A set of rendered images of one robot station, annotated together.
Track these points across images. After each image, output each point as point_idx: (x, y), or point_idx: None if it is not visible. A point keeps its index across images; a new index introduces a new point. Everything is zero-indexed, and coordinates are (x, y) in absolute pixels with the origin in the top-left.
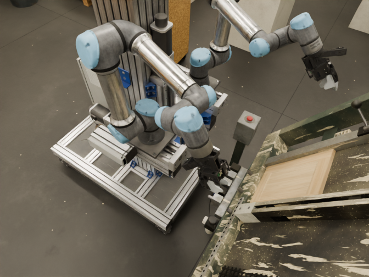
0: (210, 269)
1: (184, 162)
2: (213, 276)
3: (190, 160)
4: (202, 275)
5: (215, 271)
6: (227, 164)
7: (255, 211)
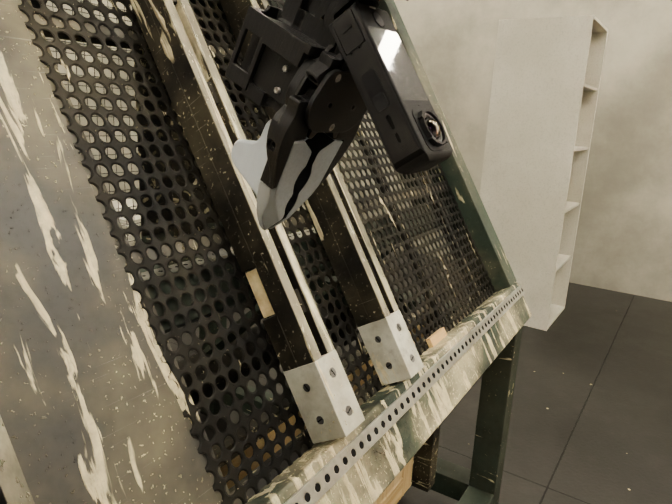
0: (275, 494)
1: (443, 138)
2: (269, 490)
3: (414, 87)
4: (302, 491)
5: (258, 499)
6: (245, 32)
7: (27, 501)
